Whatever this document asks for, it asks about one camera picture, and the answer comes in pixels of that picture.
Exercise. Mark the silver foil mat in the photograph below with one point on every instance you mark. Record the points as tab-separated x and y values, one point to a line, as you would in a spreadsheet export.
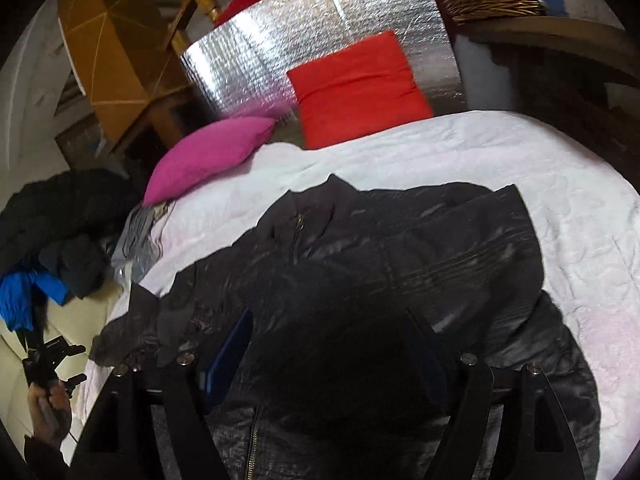
300	30

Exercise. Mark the blue cloth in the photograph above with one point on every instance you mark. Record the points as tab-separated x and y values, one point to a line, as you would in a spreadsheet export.
20	297

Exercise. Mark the grey cloth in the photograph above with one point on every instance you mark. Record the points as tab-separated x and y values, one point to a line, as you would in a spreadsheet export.
135	245

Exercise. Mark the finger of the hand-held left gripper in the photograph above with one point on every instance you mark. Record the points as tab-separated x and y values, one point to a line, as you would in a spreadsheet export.
70	348
75	381

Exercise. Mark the black jacket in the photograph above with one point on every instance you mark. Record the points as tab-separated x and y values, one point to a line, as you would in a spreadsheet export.
380	270

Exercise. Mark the pink pillow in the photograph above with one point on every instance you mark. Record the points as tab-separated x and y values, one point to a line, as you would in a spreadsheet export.
205	160

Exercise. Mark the golden wooden chair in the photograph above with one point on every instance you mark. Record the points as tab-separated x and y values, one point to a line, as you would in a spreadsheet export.
197	15

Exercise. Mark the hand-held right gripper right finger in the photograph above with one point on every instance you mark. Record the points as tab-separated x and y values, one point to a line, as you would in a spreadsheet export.
429	360

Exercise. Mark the white fleece blanket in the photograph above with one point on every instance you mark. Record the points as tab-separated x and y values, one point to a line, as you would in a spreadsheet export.
565	200

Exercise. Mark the person's left hand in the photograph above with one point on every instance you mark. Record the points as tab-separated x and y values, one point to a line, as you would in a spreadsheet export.
50	412

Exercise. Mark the red cushion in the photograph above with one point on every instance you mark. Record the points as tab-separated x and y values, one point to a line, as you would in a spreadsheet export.
357	87

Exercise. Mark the black clothes pile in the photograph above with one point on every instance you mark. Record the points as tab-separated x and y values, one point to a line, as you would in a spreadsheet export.
55	225

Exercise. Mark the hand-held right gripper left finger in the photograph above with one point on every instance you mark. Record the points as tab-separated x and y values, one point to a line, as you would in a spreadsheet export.
231	347

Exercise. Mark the person's left forearm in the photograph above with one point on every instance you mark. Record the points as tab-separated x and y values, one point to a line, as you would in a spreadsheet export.
42	457

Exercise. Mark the brown cardboard board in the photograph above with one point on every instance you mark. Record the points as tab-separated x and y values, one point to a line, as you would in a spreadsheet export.
112	45

